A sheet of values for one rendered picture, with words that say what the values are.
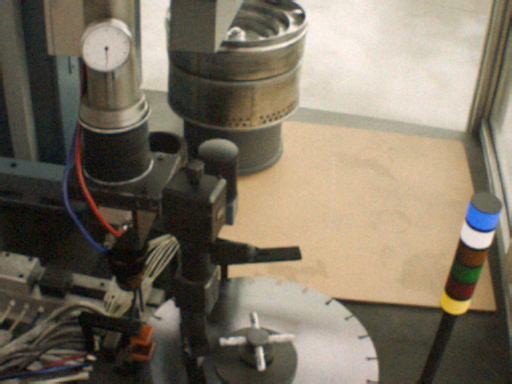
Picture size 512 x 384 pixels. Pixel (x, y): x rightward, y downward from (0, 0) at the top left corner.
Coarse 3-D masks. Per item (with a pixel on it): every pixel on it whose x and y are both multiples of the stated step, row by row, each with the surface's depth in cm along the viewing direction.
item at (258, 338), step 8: (256, 320) 90; (256, 328) 88; (248, 336) 87; (256, 336) 87; (264, 336) 87; (272, 336) 88; (280, 336) 88; (288, 336) 88; (224, 344) 87; (232, 344) 87; (240, 344) 87; (248, 344) 87; (256, 344) 86; (264, 344) 87; (248, 352) 88; (256, 352) 86; (264, 352) 88; (256, 360) 85; (264, 368) 84
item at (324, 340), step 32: (224, 288) 101; (256, 288) 102; (288, 288) 102; (160, 320) 96; (224, 320) 96; (288, 320) 97; (320, 320) 97; (352, 320) 97; (160, 352) 91; (320, 352) 92; (352, 352) 92
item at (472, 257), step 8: (456, 248) 92; (464, 248) 89; (472, 248) 89; (488, 248) 89; (456, 256) 91; (464, 256) 90; (472, 256) 89; (480, 256) 89; (464, 264) 90; (472, 264) 90; (480, 264) 90
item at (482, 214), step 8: (480, 192) 88; (472, 200) 86; (480, 200) 86; (488, 200) 86; (496, 200) 87; (472, 208) 86; (480, 208) 85; (488, 208) 85; (496, 208) 85; (472, 216) 86; (480, 216) 85; (488, 216) 85; (496, 216) 85; (472, 224) 87; (480, 224) 86; (488, 224) 86; (496, 224) 87
